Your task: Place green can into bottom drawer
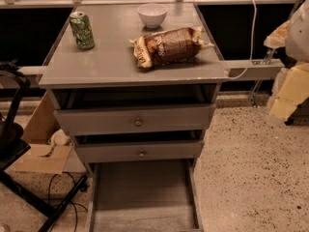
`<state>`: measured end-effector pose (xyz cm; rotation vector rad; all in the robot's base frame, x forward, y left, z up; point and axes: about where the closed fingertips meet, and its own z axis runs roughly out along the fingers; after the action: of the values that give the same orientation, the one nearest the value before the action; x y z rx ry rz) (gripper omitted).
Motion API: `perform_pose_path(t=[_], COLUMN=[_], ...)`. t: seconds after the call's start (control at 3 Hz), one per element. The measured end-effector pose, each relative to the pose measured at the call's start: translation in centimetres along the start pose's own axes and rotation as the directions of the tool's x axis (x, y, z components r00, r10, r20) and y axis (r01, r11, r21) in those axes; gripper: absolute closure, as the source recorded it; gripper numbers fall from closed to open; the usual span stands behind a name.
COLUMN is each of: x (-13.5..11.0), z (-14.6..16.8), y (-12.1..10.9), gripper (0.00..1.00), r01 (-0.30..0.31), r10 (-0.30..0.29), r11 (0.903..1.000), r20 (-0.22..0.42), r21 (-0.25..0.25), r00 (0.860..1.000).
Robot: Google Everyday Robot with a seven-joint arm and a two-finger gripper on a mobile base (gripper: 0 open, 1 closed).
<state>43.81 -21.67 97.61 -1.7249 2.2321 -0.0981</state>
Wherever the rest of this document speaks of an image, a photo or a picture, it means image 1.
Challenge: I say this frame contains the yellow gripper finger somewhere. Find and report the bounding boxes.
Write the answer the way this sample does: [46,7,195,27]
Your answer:
[267,62,309,126]
[264,20,290,48]

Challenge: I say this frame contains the green soda can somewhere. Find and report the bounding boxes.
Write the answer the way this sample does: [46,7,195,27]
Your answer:
[70,11,95,49]

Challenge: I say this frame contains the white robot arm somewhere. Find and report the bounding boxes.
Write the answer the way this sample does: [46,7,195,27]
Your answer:
[264,0,309,125]

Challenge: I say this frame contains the grey drawer cabinet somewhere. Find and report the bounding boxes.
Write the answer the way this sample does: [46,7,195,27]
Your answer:
[37,2,230,232]

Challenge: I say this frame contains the top grey drawer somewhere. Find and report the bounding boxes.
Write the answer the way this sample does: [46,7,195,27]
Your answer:
[54,104,215,136]

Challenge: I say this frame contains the bottom grey open drawer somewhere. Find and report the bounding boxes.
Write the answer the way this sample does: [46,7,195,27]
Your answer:
[85,159,204,232]

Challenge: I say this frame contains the middle grey drawer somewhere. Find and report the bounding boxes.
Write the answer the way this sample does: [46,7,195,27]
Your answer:
[75,140,204,163]

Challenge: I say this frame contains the metal support rod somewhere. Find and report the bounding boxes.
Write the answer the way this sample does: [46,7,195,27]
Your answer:
[247,47,277,108]

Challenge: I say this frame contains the brown chip bag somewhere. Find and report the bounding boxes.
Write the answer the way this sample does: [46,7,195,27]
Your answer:
[130,27,214,69]

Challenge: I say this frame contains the white ceramic bowl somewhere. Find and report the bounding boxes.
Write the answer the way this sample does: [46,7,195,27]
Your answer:
[137,3,168,28]

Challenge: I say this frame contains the cardboard box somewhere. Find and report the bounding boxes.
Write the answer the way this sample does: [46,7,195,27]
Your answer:
[14,93,71,174]

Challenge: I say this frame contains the black chair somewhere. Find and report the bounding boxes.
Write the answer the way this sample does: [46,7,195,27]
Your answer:
[0,61,88,232]

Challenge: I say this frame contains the white hanging cable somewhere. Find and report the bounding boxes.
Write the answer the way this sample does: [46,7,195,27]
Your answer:
[227,0,258,81]

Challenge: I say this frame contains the black floor cable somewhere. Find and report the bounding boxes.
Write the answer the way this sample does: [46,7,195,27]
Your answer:
[47,171,89,232]

